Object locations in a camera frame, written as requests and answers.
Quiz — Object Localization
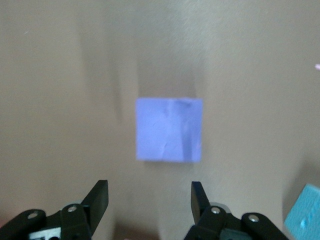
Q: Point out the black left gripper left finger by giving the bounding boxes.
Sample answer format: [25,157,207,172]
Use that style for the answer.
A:
[0,179,110,240]

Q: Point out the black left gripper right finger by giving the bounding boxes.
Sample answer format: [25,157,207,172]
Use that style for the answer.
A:
[183,180,289,240]

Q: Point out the purple foam cube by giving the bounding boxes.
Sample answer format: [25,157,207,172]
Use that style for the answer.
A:
[135,97,204,164]

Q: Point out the blue foam cube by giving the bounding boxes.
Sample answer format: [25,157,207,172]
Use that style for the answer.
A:
[283,183,320,240]

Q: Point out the brown table cover sheet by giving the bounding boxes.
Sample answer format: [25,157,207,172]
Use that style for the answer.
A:
[0,0,320,240]

